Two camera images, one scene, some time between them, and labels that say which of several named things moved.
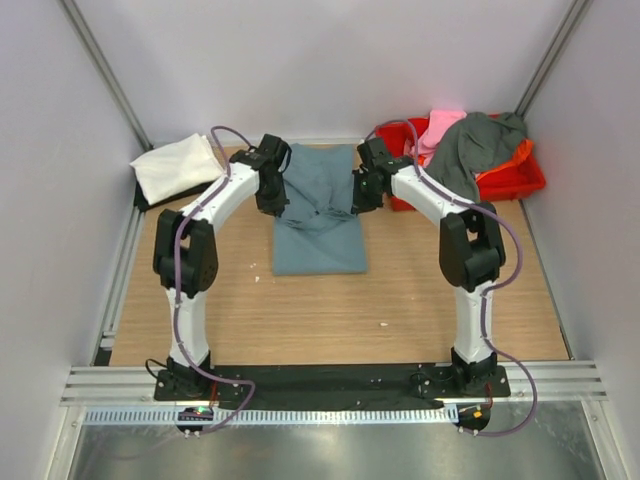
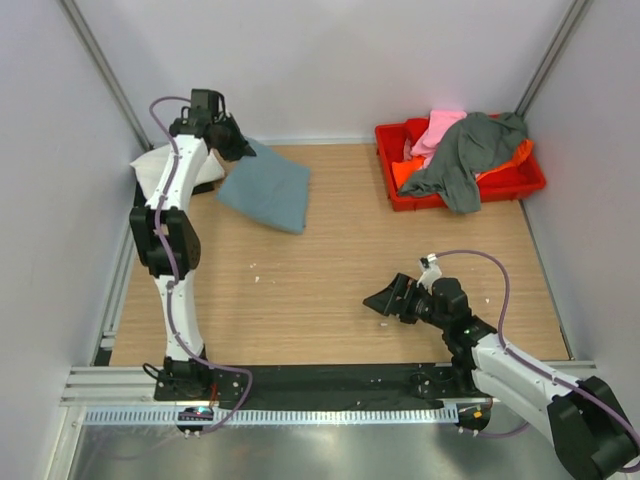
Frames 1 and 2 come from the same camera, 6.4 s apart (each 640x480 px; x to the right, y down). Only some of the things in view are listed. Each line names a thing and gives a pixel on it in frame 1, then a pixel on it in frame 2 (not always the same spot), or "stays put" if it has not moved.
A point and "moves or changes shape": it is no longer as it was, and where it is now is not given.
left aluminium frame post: x=107 y=73 stays put
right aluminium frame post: x=567 y=26 stays put
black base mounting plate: x=334 y=384 stays put
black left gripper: x=274 y=207 to x=241 y=148
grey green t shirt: x=475 y=143 stays put
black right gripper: x=361 y=204 to x=385 y=300
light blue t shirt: x=319 y=233 moves or changes shape
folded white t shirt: x=170 y=168 stays put
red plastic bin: x=519 y=178 stays put
